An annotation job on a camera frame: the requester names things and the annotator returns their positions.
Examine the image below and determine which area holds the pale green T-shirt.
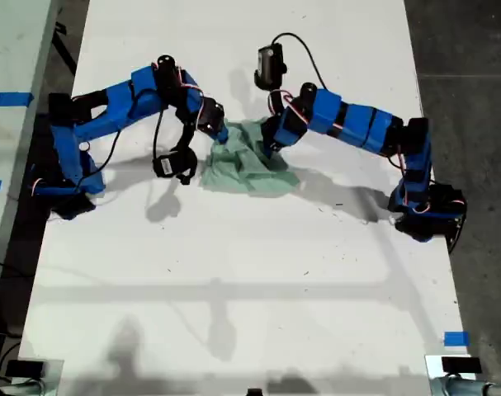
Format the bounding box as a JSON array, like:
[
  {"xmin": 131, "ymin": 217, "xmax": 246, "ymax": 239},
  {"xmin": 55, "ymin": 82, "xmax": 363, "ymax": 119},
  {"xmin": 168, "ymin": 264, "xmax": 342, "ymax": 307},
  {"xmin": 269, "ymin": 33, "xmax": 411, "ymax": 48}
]
[{"xmin": 199, "ymin": 117, "xmax": 300, "ymax": 196}]

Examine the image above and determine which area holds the black stand leg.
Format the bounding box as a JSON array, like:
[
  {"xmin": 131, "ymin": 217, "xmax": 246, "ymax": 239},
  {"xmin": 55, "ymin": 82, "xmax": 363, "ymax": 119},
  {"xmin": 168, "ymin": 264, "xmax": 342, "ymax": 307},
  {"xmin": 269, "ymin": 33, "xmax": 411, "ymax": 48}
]
[{"xmin": 51, "ymin": 22, "xmax": 78, "ymax": 78}]

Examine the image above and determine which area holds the long blue tape strip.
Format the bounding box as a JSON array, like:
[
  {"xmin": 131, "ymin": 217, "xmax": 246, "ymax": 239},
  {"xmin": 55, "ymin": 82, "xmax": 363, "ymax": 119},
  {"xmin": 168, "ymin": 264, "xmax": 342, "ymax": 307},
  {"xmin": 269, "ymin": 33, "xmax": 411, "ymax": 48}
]
[{"xmin": 0, "ymin": 92, "xmax": 35, "ymax": 108}]

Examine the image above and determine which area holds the pale side table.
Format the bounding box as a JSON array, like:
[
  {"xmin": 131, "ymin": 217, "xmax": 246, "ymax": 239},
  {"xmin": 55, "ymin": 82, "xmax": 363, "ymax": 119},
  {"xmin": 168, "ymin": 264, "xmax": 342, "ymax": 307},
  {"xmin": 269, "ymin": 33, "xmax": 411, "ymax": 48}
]
[{"xmin": 0, "ymin": 0, "xmax": 64, "ymax": 318}]

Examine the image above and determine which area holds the square blue tape piece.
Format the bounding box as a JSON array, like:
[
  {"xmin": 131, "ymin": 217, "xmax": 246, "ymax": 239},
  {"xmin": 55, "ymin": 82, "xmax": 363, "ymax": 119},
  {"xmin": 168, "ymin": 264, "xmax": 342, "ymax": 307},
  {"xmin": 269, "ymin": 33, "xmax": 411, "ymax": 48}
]
[{"xmin": 443, "ymin": 331, "xmax": 470, "ymax": 347}]

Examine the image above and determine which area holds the small black box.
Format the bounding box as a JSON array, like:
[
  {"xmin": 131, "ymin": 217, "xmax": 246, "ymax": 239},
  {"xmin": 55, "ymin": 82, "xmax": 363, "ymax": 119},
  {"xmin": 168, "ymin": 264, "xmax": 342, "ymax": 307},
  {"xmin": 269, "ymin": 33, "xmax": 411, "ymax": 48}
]
[
  {"xmin": 442, "ymin": 356, "xmax": 482, "ymax": 375},
  {"xmin": 5, "ymin": 360, "xmax": 45, "ymax": 379}
]

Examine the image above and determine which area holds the grey metal tube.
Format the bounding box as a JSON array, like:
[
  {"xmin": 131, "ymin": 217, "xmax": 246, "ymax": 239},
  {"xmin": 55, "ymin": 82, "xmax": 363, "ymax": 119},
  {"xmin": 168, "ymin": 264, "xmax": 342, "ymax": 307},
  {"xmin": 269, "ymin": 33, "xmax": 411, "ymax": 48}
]
[
  {"xmin": 0, "ymin": 378, "xmax": 49, "ymax": 396},
  {"xmin": 430, "ymin": 377, "xmax": 501, "ymax": 396}
]

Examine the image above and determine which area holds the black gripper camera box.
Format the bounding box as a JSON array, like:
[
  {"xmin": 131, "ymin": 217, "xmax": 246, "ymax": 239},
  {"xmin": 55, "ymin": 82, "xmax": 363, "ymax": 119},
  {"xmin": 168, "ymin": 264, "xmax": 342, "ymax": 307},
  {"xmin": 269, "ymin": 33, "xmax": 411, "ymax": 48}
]
[
  {"xmin": 253, "ymin": 43, "xmax": 289, "ymax": 92},
  {"xmin": 151, "ymin": 148, "xmax": 199, "ymax": 186}
]

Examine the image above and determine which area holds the black camera cable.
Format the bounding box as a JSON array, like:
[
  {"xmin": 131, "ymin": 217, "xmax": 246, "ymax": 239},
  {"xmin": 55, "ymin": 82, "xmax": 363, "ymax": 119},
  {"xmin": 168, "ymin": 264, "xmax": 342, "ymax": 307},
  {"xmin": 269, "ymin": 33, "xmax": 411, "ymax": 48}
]
[
  {"xmin": 83, "ymin": 106, "xmax": 168, "ymax": 178},
  {"xmin": 272, "ymin": 32, "xmax": 329, "ymax": 91}
]

